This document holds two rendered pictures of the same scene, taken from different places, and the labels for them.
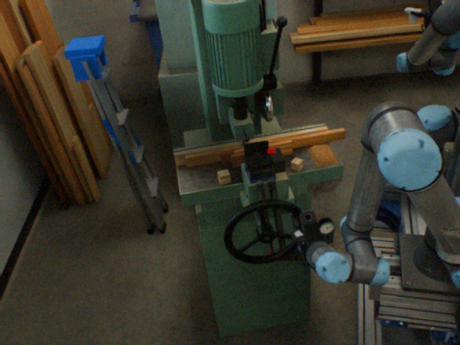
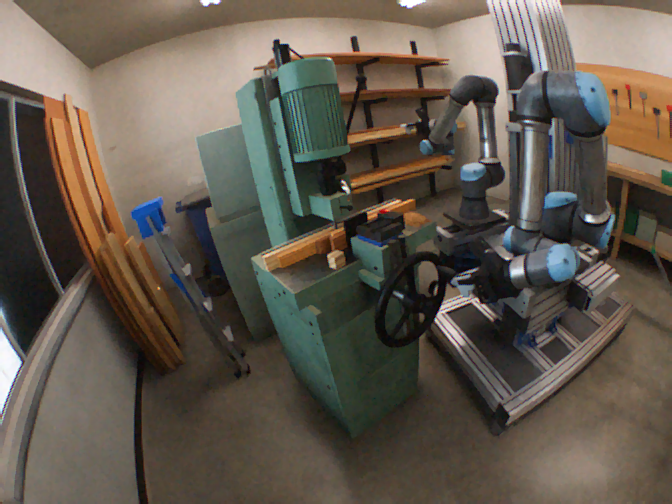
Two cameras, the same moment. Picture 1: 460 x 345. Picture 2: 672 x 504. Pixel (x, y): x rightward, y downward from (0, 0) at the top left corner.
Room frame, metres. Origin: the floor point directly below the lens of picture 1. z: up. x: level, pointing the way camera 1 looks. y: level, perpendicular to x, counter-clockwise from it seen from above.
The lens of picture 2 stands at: (0.63, 0.34, 1.30)
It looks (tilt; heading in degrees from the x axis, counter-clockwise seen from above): 26 degrees down; 335
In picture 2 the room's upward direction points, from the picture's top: 11 degrees counter-clockwise
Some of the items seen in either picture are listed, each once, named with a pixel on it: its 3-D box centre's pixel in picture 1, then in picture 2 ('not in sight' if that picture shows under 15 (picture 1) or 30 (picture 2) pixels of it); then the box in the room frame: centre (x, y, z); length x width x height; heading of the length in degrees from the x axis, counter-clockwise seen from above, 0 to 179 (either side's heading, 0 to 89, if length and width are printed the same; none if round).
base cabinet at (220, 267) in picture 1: (247, 233); (342, 340); (1.58, -0.04, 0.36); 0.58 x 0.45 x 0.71; 6
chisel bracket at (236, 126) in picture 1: (241, 124); (329, 205); (1.48, -0.05, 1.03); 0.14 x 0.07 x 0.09; 6
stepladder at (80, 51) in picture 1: (124, 144); (193, 297); (2.14, 0.57, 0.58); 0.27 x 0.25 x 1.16; 88
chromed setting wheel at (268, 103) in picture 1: (267, 106); (339, 194); (1.60, -0.17, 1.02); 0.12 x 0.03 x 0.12; 6
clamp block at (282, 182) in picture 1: (264, 180); (384, 248); (1.27, -0.11, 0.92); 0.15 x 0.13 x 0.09; 96
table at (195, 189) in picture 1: (259, 176); (367, 254); (1.36, -0.10, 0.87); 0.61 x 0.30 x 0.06; 96
